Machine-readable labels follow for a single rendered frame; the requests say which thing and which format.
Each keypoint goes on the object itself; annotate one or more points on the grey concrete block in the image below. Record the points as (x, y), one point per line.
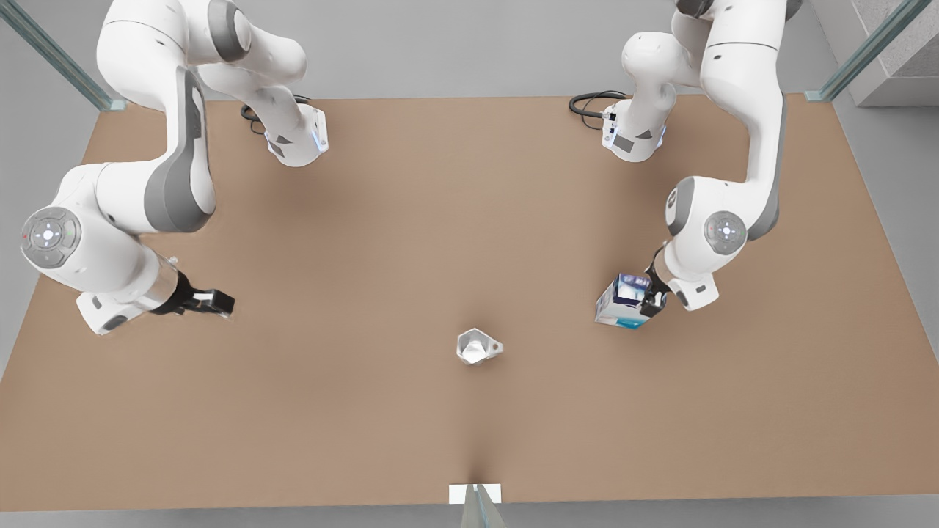
(891, 55)

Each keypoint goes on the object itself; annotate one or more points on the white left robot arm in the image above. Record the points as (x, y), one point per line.
(733, 81)

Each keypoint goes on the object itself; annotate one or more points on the silver frame post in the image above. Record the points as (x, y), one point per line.
(477, 506)
(55, 53)
(866, 51)

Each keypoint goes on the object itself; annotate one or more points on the blue and white carton box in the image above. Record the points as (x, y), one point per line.
(622, 301)

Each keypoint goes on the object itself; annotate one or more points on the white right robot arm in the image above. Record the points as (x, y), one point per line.
(176, 172)

